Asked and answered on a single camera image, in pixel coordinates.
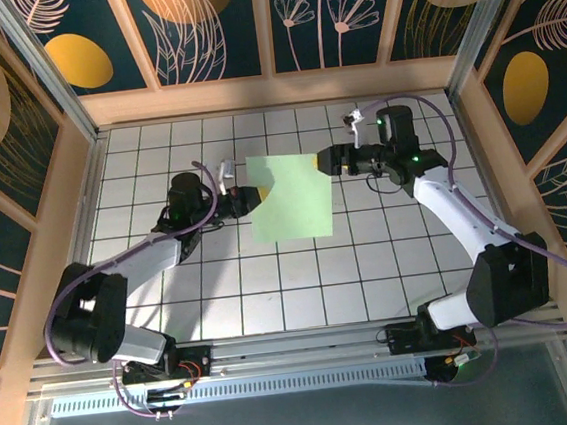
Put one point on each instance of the aluminium corner post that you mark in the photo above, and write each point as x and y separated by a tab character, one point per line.
486	27
51	79

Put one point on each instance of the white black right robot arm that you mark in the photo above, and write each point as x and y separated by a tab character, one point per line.
454	206

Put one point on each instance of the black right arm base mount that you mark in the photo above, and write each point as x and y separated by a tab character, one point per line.
401	339

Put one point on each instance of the aluminium mounting rail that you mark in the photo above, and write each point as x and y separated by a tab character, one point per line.
296	347

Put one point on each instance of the light green cloth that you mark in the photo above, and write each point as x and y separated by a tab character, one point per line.
298	206

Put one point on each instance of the small yellow connector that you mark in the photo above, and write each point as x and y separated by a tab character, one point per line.
450	360
184	384

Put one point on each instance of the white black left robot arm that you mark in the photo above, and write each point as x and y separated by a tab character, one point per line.
142	258

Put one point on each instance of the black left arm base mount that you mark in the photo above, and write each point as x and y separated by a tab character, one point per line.
197	356

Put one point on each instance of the aluminium side rail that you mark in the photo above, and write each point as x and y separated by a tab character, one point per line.
477	153
84	231

